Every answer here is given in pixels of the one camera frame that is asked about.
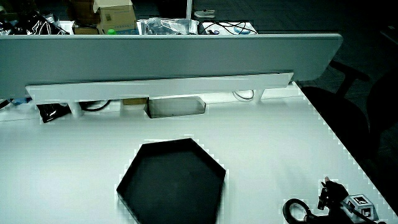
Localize person's right hand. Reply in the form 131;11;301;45
306;176;387;224

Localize black tape roll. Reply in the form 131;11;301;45
282;198;312;224

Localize white desk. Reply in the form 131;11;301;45
0;81;398;224

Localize blue tape roll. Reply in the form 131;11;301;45
233;25;252;35

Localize white desk shelf riser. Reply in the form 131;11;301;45
25;72;294;118

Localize grey desk partition panel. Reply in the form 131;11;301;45
0;33;343;100

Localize black office chair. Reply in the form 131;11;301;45
300;60;398;164

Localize black hexagonal tray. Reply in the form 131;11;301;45
116;138;227;224

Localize clear plastic box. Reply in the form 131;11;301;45
147;96;207;119

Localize small brown cardboard box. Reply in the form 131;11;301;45
121;98;148;106

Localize white shoe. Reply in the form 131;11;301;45
193;9;216;19

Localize clear plastic bag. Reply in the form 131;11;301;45
137;17;200;35

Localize large light cardboard box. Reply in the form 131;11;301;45
93;0;138;35

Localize black plastic bag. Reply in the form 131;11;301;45
36;102;72;124

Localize flat brown cardboard box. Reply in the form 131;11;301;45
72;26;100;35

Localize dark brown cardboard box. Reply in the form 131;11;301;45
67;0;101;26

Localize black bag with white stripes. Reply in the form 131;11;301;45
11;11;68;35

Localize tangled black cable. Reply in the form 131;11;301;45
198;20;253;35

